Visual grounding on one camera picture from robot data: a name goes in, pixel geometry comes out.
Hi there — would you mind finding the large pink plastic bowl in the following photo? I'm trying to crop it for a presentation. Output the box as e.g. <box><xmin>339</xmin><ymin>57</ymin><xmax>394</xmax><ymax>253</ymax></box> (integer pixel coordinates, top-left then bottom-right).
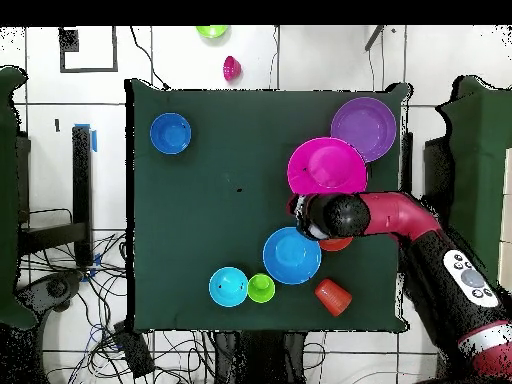
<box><xmin>286</xmin><ymin>136</ymin><xmax>368</xmax><ymax>197</ymax></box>

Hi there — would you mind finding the white box stack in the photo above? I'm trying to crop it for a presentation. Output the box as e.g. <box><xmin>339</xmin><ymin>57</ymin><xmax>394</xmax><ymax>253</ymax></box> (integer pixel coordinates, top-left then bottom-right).
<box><xmin>497</xmin><ymin>147</ymin><xmax>512</xmax><ymax>295</ymax></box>

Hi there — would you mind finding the green plastic cup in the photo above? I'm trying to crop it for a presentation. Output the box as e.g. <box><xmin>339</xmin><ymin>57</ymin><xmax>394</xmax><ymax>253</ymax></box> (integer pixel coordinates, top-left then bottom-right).
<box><xmin>246</xmin><ymin>273</ymin><xmax>276</xmax><ymax>304</ymax></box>

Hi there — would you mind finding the small cyan ribbed bowl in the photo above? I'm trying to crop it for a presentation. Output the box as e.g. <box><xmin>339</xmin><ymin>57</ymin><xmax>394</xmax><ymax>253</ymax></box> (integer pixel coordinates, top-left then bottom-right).
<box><xmin>208</xmin><ymin>266</ymin><xmax>250</xmax><ymax>308</ymax></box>

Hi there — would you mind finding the green bowl on floor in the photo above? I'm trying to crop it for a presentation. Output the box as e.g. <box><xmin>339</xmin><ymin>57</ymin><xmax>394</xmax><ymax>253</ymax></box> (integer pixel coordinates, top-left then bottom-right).
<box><xmin>195</xmin><ymin>25</ymin><xmax>230</xmax><ymax>40</ymax></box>

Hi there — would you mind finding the large purple plastic bowl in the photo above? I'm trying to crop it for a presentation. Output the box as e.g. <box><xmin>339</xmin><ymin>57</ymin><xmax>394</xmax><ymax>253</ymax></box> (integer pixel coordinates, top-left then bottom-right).
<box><xmin>330</xmin><ymin>96</ymin><xmax>398</xmax><ymax>164</ymax></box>

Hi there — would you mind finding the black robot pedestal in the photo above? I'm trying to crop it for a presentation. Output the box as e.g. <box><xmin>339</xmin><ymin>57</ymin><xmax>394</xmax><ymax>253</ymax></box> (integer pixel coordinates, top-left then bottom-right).
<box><xmin>213</xmin><ymin>330</ymin><xmax>307</xmax><ymax>384</ymax></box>

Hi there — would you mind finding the thin black floor cable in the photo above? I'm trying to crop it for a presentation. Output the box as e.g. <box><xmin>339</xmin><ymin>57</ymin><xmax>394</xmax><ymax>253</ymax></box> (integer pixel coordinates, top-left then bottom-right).
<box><xmin>129</xmin><ymin>26</ymin><xmax>169</xmax><ymax>90</ymax></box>

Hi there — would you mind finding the green cloth side table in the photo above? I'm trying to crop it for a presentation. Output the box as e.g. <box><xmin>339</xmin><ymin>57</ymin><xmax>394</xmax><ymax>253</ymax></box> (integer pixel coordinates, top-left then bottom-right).
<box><xmin>0</xmin><ymin>65</ymin><xmax>39</xmax><ymax>331</ymax></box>
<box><xmin>435</xmin><ymin>75</ymin><xmax>512</xmax><ymax>281</ymax></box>

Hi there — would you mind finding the tangle of black cables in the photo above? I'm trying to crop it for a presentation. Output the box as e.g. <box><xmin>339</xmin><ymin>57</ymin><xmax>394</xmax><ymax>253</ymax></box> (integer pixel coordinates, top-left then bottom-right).
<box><xmin>19</xmin><ymin>231</ymin><xmax>217</xmax><ymax>384</ymax></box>

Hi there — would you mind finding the dark green tablecloth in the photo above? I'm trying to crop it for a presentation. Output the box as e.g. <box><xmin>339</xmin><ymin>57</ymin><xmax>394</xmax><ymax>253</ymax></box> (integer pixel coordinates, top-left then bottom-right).
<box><xmin>125</xmin><ymin>77</ymin><xmax>409</xmax><ymax>335</ymax></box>

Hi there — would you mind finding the small dark blue bowl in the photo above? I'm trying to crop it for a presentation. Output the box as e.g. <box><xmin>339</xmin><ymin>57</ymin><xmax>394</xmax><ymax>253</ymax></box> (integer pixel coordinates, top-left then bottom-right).
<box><xmin>149</xmin><ymin>112</ymin><xmax>193</xmax><ymax>156</ymax></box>

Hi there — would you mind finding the large light blue bowl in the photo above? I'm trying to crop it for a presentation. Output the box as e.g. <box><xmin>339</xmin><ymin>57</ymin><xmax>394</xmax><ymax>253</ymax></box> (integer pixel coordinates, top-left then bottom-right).
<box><xmin>262</xmin><ymin>226</ymin><xmax>323</xmax><ymax>286</ymax></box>

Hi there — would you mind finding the orange plastic bowl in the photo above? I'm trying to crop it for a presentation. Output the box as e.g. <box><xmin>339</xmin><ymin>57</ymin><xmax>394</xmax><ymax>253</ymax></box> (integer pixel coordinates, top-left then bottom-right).
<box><xmin>318</xmin><ymin>236</ymin><xmax>354</xmax><ymax>253</ymax></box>

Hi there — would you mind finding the orange plastic cup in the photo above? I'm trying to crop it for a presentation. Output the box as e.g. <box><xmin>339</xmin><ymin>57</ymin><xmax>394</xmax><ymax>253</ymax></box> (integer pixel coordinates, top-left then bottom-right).
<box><xmin>314</xmin><ymin>278</ymin><xmax>354</xmax><ymax>318</ymax></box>

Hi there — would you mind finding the black metal stand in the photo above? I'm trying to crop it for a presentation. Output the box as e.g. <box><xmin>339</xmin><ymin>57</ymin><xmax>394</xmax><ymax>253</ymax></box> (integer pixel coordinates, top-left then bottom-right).
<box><xmin>17</xmin><ymin>125</ymin><xmax>95</xmax><ymax>267</ymax></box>

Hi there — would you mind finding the small magenta bowl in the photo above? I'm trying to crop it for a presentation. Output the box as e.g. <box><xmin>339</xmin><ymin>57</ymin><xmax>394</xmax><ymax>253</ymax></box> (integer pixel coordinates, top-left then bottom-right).
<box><xmin>222</xmin><ymin>55</ymin><xmax>243</xmax><ymax>82</ymax></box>

